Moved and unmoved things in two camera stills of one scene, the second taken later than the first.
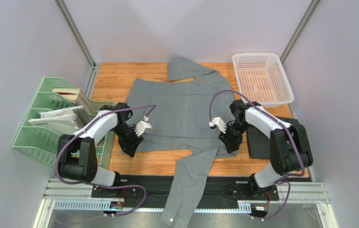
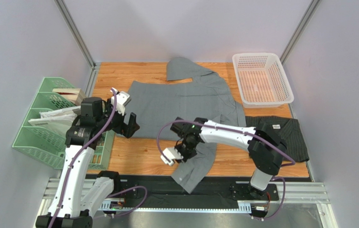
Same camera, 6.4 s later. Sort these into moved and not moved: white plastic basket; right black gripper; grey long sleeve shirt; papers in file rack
Moved: grey long sleeve shirt; right black gripper
Not moved: papers in file rack; white plastic basket
